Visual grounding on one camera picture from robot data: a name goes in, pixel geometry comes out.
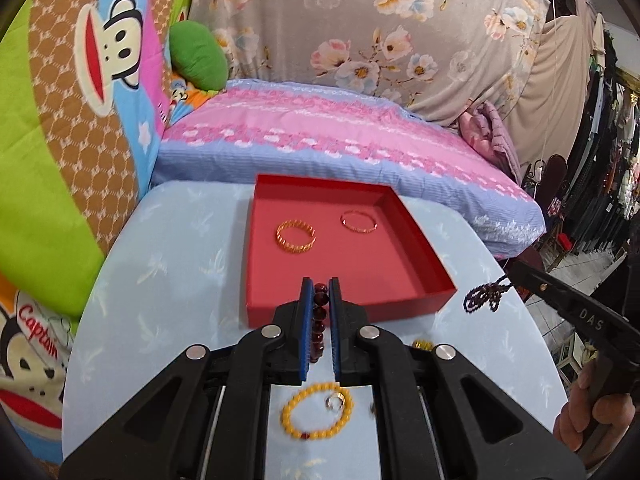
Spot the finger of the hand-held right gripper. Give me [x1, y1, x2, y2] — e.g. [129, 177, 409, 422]
[505, 259, 571, 317]

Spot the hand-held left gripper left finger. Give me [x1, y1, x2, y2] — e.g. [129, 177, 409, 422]
[60, 276, 316, 480]

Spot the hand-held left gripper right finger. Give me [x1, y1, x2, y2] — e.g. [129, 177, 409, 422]
[329, 276, 587, 480]

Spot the dark red bead bracelet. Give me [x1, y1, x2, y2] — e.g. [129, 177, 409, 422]
[311, 282, 331, 363]

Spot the dark purple bead chain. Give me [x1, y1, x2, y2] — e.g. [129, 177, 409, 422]
[462, 274, 512, 313]

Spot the yellow bead bracelet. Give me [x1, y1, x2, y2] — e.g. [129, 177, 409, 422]
[281, 382, 356, 442]

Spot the red shallow box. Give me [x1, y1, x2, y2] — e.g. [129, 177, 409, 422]
[245, 173, 458, 330]

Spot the person's right hand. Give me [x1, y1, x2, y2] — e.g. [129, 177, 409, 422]
[552, 355, 640, 453]

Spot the dark chair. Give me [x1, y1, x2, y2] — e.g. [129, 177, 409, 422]
[527, 154, 570, 261]

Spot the thin rose gold bangle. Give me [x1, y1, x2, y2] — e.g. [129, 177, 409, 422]
[340, 210, 378, 235]

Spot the row of hanging clothes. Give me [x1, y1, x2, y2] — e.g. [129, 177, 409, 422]
[565, 25, 640, 271]

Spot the pink quilted cloth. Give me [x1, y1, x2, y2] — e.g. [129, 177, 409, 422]
[457, 100, 523, 181]

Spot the beige curtain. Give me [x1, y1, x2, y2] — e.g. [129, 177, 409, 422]
[502, 0, 608, 171]

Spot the pink and blue pillow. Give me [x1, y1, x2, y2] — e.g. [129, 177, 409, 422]
[150, 77, 547, 261]

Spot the green cushion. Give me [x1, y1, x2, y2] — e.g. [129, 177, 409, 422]
[167, 21, 230, 92]

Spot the colourful monkey print blanket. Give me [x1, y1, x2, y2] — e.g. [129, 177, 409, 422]
[0, 0, 226, 466]

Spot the grey floral sheet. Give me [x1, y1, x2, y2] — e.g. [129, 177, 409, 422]
[187, 0, 556, 126]

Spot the gold chain-link bangle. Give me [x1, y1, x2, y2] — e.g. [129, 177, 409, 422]
[275, 219, 317, 257]

